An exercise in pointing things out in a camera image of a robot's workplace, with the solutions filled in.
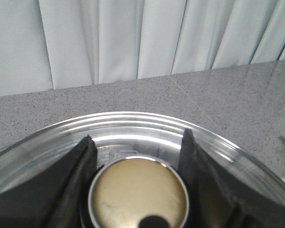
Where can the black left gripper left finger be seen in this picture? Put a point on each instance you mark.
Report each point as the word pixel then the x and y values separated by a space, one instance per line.
pixel 52 199

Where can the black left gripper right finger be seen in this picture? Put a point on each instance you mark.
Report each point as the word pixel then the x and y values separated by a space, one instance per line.
pixel 217 199

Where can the glass pot lid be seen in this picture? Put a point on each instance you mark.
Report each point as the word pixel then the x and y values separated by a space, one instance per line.
pixel 136 184

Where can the white curtain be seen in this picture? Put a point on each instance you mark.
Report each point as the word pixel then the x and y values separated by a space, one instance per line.
pixel 54 44

